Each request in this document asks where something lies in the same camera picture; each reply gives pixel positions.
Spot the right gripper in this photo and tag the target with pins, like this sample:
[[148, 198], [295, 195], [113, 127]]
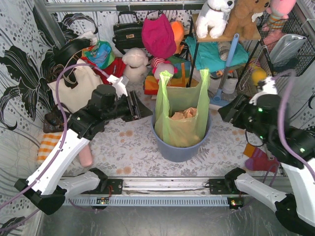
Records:
[[236, 112]]

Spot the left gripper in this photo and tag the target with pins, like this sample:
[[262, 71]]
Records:
[[134, 105]]

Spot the blue lint roller mop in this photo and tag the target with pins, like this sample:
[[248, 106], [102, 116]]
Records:
[[217, 102]]

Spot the green trash bag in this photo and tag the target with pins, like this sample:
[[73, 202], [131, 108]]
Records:
[[184, 132]]

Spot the blue trash bin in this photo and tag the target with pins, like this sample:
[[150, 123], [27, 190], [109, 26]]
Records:
[[179, 154]]

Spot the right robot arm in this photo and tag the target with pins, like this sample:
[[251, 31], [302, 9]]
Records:
[[296, 210]]

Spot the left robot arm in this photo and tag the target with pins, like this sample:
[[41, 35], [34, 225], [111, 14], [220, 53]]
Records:
[[45, 188]]

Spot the rainbow striped bag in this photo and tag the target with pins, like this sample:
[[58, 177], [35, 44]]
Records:
[[180, 79]]

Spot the magenta cloth bag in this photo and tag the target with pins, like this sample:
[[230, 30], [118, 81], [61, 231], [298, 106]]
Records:
[[158, 37]]

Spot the white sneakers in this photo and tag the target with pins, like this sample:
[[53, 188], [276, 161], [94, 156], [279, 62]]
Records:
[[229, 84]]

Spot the crumpled brown paper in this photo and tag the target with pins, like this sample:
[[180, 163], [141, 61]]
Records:
[[188, 113]]

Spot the red cloth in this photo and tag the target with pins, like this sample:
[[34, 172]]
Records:
[[116, 68]]

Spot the yellow plush toy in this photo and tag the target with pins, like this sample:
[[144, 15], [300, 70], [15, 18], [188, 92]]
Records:
[[258, 74]]

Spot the pink faced plush doll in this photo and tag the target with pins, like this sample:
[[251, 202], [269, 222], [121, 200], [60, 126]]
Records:
[[159, 65]]

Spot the white plush lamb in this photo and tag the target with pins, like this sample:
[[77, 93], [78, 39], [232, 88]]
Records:
[[136, 62]]

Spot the teal folded cloth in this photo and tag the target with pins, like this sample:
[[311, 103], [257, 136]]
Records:
[[208, 57]]

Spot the grey patterned small pillow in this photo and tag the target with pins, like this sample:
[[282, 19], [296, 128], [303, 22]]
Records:
[[223, 49]]

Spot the colourful printed cloth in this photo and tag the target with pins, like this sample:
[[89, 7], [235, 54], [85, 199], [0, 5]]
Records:
[[100, 55]]

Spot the black leather handbag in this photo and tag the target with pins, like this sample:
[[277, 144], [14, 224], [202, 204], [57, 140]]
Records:
[[128, 35]]

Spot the wooden shelf rack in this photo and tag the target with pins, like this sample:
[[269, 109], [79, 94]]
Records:
[[192, 42]]

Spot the silver foil pouch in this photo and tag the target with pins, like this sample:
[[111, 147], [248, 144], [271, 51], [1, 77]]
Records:
[[286, 47]]

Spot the brown plush bear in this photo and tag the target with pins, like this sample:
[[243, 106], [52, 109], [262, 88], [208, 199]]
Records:
[[243, 16]]

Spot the orange plush toy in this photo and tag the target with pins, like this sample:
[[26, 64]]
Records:
[[178, 31]]

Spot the white plush dog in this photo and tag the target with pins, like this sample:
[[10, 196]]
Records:
[[212, 18]]

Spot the orange checkered cloth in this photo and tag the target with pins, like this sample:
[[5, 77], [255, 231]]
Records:
[[47, 144]]

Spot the pink plush toy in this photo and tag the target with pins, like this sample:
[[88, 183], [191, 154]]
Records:
[[278, 15]]

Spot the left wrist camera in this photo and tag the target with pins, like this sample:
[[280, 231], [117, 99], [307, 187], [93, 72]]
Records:
[[119, 84]]

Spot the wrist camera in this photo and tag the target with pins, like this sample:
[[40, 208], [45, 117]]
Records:
[[267, 86], [119, 84]]

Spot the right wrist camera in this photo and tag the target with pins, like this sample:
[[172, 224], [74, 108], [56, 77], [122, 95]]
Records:
[[267, 86]]

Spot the black wire basket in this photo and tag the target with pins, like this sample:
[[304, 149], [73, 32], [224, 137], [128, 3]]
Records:
[[305, 55]]

